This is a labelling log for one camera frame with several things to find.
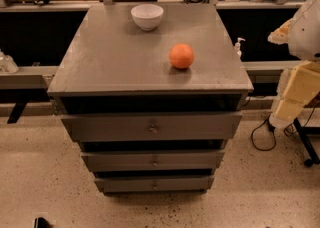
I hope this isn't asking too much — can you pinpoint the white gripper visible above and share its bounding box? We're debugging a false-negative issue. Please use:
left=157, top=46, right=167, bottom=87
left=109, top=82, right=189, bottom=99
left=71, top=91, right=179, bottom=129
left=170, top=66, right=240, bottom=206
left=269, top=61, right=320, bottom=128

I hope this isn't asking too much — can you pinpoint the grey drawer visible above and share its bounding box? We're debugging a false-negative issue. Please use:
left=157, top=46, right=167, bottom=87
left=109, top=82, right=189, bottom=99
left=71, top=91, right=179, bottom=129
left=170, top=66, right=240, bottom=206
left=81, top=150, right=224, bottom=172
left=61, top=111, right=242, bottom=142
left=94, top=175, right=214, bottom=193

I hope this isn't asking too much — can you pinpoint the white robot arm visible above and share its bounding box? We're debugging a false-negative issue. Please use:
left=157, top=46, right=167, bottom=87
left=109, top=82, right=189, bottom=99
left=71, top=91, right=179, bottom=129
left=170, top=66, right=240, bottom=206
left=268, top=0, right=320, bottom=128

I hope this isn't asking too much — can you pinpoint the grey top drawer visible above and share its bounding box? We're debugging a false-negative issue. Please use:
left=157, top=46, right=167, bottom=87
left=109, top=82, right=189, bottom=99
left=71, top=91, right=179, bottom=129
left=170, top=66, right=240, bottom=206
left=61, top=111, right=242, bottom=142

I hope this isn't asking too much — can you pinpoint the grey bottom drawer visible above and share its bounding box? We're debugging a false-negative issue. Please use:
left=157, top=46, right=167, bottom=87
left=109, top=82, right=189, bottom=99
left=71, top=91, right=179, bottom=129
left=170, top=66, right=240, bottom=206
left=94, top=175, right=214, bottom=193

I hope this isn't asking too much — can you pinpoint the grey drawer cabinet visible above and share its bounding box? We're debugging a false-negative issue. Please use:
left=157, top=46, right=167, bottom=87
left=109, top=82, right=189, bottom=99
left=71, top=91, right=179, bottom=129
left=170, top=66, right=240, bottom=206
left=48, top=4, right=253, bottom=179

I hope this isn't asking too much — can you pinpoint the black stand leg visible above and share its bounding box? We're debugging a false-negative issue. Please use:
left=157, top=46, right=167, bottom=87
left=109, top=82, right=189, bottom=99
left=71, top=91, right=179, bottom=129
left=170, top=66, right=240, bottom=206
left=294, top=119, right=320, bottom=167

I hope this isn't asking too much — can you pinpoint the white pump bottle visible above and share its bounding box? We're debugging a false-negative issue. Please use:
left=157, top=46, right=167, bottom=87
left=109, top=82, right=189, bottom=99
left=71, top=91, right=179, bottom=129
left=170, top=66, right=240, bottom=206
left=234, top=37, right=246, bottom=58

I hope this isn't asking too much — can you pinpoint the orange fruit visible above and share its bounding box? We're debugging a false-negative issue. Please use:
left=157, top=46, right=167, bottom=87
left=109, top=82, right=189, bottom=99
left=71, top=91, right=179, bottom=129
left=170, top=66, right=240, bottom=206
left=169, top=44, right=194, bottom=69

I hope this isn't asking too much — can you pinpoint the white ceramic bowl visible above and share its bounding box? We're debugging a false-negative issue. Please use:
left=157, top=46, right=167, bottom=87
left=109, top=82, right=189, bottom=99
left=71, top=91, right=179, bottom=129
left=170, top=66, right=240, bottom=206
left=131, top=4, right=164, bottom=31

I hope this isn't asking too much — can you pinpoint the small black floor object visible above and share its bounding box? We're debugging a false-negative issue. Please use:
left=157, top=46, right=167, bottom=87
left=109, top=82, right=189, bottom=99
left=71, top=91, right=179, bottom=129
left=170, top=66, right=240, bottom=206
left=33, top=217, right=49, bottom=228

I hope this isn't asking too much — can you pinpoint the black floor cable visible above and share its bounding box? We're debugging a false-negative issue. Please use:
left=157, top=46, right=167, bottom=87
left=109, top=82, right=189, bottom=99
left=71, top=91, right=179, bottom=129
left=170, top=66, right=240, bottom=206
left=250, top=100, right=320, bottom=152

